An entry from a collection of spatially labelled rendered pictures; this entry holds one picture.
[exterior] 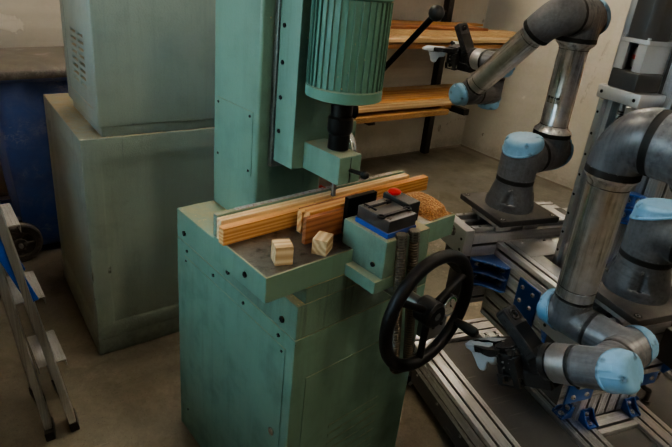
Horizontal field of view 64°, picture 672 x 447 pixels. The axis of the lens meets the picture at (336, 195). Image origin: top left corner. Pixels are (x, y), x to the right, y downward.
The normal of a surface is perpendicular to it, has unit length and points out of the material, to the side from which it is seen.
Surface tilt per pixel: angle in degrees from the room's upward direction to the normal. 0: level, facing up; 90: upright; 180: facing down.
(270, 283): 90
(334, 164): 90
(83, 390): 0
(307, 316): 90
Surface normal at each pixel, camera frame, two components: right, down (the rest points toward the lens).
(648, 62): 0.35, 0.40
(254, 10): -0.76, 0.18
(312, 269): 0.65, 0.36
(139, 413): 0.10, -0.92
